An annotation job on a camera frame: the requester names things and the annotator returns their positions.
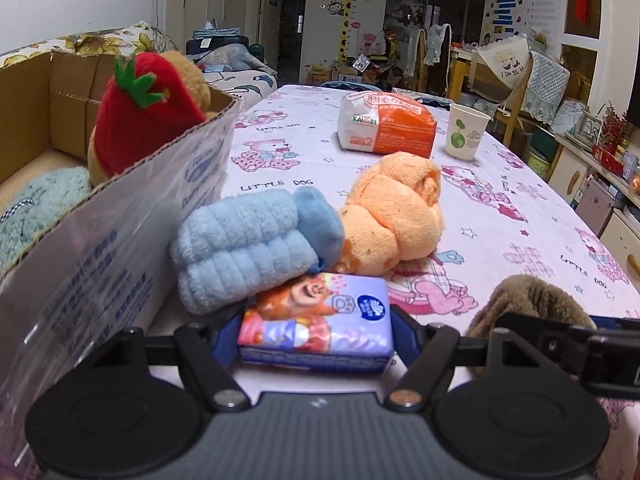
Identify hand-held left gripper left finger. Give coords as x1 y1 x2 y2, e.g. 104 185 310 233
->
81 309 252 412

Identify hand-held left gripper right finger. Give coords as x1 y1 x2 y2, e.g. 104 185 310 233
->
384 304 571 412

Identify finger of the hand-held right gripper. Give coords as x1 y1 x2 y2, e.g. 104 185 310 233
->
569 328 640 402
497 312 640 335

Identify brown fluffy cloth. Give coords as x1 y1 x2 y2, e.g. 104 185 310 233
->
467 275 596 378

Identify purple cartoon tissue pack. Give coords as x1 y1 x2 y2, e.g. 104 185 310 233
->
236 271 394 374

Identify cardboard box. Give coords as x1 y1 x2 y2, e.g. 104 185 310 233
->
0 50 242 480

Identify brown plush bear with strawberry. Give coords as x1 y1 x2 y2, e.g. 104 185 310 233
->
86 50 212 187

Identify teal knit hat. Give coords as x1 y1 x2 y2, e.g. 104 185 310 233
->
0 166 94 272

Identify light blue rolled towel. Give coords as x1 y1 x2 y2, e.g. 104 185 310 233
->
169 186 347 317

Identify orange rolled towel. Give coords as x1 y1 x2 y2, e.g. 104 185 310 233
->
336 152 447 277

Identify white tv cabinet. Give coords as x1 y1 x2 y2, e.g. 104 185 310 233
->
546 131 640 288

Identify green bin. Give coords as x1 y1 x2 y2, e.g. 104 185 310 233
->
526 151 552 182

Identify white paper cup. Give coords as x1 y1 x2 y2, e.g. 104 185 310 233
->
443 103 493 162

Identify red flower decoration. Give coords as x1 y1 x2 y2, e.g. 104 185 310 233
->
596 104 632 147

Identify orange white tissue package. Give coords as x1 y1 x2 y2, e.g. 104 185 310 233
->
335 91 439 159

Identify wooden chair with knit cover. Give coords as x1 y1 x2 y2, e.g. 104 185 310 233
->
500 49 572 150

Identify floral sofa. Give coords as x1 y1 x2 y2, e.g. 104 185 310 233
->
0 21 279 113

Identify beige printed cloth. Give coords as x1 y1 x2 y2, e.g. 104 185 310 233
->
474 36 534 82

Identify dining chairs with lace covers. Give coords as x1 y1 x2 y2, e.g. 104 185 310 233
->
402 24 452 95

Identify pile of clothes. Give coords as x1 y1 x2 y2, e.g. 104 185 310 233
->
185 21 267 75

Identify blue wall chart sticker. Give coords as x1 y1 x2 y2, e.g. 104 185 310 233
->
486 0 527 37

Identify giraffe wall sticker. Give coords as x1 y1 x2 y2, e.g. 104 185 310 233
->
336 0 369 67

